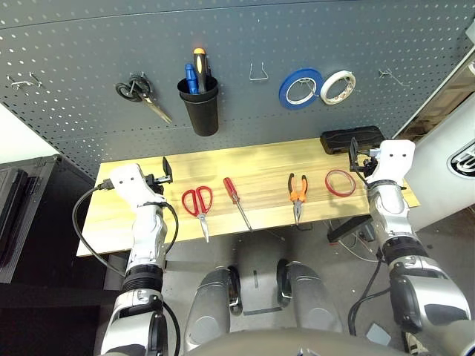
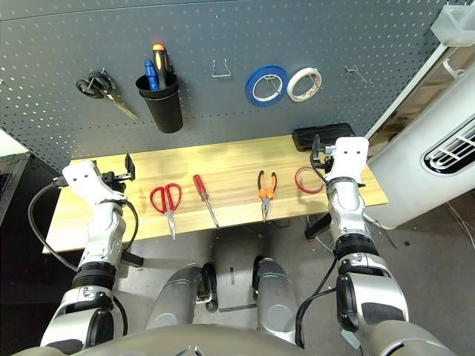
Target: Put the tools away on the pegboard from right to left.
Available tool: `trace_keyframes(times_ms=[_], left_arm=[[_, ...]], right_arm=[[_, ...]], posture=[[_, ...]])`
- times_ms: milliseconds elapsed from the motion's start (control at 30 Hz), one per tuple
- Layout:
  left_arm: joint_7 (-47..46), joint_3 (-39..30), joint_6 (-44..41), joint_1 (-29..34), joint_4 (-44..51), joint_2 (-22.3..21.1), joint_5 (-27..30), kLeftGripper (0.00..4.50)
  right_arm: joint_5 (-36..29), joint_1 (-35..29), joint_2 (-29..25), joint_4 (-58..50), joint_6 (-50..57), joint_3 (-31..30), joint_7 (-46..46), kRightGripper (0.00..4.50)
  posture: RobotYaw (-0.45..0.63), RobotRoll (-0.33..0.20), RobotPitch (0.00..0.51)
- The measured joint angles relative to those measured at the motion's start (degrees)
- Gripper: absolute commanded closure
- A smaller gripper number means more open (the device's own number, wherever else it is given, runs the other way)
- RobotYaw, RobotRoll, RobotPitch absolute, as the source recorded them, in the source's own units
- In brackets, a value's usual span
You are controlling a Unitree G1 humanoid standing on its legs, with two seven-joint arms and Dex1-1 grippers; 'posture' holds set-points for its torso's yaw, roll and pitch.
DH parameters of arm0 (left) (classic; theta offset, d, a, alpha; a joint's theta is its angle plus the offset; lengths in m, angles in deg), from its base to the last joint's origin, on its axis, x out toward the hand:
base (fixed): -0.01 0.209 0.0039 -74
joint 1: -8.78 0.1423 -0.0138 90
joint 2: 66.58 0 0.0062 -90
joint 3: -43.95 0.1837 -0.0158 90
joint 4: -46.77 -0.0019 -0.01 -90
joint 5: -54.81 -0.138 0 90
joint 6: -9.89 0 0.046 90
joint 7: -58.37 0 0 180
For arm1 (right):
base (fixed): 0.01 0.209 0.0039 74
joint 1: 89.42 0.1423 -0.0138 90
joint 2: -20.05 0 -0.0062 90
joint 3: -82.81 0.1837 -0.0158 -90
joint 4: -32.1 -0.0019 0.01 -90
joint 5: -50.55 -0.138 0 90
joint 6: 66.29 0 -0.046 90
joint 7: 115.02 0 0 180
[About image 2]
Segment black flight case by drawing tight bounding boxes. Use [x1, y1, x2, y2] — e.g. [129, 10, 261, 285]
[0, 151, 30, 223]

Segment black table frame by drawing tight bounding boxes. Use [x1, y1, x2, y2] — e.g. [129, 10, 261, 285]
[124, 250, 145, 268]

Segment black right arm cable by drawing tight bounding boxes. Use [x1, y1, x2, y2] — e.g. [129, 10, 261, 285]
[295, 255, 339, 349]

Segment black plastic tool case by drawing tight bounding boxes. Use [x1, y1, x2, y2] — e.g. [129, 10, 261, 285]
[292, 122, 356, 152]

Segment blue handled screwdriver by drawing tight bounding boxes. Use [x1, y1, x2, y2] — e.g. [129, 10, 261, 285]
[143, 59, 160, 91]

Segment grey base plate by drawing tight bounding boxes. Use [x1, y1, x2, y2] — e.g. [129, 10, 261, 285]
[209, 222, 261, 312]

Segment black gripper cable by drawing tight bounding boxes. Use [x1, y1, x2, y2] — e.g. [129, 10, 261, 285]
[118, 199, 140, 257]
[309, 159, 330, 185]

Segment orange and black screwdriver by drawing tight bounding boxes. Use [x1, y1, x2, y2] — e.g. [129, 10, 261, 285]
[151, 44, 168, 90]

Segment grey perforated pegboard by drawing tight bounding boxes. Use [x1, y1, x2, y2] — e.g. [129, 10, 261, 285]
[0, 0, 458, 175]

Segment black handled scissors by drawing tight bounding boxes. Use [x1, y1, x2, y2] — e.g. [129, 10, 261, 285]
[76, 69, 139, 122]

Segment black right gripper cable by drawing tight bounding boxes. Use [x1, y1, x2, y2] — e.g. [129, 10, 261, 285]
[309, 159, 330, 185]

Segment blue tape roll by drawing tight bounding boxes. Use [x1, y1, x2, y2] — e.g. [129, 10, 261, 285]
[245, 65, 289, 108]

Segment silver right robot leg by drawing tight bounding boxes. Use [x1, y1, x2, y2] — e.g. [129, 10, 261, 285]
[252, 256, 298, 344]

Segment red handled scissors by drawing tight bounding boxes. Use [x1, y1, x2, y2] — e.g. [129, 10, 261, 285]
[149, 182, 183, 241]

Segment red tape roll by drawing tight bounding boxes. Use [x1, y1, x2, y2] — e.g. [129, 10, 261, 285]
[294, 166, 327, 194]

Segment orange handled needle-nose pliers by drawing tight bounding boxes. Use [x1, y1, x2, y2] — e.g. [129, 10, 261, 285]
[257, 170, 278, 223]

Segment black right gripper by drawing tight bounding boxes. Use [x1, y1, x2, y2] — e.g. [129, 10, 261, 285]
[312, 133, 337, 174]

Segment metal peg hook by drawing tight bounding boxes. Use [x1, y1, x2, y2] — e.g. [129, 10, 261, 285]
[344, 65, 372, 85]

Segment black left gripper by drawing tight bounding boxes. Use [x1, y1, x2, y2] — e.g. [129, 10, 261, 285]
[99, 153, 137, 194]

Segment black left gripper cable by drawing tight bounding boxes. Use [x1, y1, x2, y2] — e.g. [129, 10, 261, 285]
[118, 199, 140, 257]

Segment translucent plastic bin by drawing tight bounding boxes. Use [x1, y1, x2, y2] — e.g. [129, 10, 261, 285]
[430, 3, 475, 47]

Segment grey foot pedal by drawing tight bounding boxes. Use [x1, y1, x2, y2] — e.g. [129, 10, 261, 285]
[340, 328, 361, 350]

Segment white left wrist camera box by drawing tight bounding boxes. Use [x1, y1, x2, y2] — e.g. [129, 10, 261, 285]
[62, 160, 126, 205]

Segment red handled screwdriver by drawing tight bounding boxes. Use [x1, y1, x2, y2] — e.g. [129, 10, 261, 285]
[192, 174, 220, 228]

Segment white tape roll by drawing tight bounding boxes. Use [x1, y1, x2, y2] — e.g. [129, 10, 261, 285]
[286, 67, 323, 102]

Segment white appliance with vent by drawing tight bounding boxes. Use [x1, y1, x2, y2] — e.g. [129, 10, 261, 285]
[367, 72, 475, 229]

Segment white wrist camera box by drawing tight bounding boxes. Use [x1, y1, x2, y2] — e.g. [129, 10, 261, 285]
[62, 160, 126, 205]
[326, 136, 370, 183]

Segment black plastic cup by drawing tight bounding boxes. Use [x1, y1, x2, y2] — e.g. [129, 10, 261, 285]
[135, 70, 184, 134]

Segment bent wire pliers holder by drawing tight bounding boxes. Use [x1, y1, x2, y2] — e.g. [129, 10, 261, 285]
[211, 59, 233, 78]

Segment olive grey robot torso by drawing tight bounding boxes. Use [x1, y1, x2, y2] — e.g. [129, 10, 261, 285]
[10, 324, 309, 356]

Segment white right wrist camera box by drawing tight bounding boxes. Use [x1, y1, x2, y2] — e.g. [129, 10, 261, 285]
[326, 136, 370, 183]

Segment black left camera cable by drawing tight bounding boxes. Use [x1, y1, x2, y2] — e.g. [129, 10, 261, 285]
[28, 177, 81, 274]

